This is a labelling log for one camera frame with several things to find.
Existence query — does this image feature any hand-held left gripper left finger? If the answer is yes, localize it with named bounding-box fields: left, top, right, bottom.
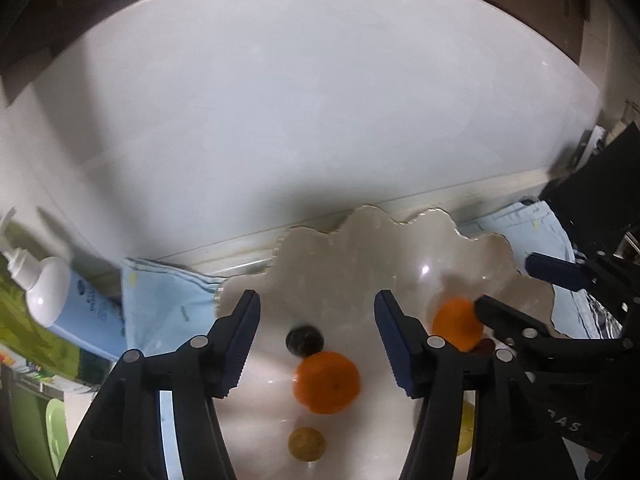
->
left=57, top=289, right=262, bottom=480

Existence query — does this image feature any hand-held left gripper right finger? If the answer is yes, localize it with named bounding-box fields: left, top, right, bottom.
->
left=374, top=289, right=586, bottom=480

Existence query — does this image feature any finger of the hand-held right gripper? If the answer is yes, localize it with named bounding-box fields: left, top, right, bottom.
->
left=472, top=295, right=556, bottom=347
left=525, top=251, right=608, bottom=293

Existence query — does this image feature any orange tangerine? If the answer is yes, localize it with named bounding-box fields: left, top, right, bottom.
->
left=292, top=351, right=362, bottom=415
left=431, top=297, right=485, bottom=352

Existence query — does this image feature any dark purple plum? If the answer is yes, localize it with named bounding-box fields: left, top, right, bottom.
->
left=285, top=325, right=325, bottom=358

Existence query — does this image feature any white scalloped bowl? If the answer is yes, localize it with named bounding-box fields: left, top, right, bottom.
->
left=215, top=205, right=571, bottom=480

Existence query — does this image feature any green tangerine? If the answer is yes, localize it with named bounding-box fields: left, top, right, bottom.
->
left=455, top=400, right=476, bottom=456

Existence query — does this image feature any small brown longan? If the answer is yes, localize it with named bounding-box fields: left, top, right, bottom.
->
left=287, top=426, right=327, bottom=462

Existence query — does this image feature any checked grey cloth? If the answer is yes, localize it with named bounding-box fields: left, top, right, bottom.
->
left=575, top=245, right=626, bottom=341

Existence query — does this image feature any light blue towel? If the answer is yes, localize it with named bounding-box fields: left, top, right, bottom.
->
left=122, top=200, right=601, bottom=480

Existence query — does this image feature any black knife block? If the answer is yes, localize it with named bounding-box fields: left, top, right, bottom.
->
left=540, top=121, right=640, bottom=261

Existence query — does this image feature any blue hand soap pump bottle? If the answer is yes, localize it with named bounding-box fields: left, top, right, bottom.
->
left=0, top=207, right=126, bottom=361

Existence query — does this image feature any green plastic basin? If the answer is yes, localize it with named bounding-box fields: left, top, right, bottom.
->
left=45, top=395, right=71, bottom=480

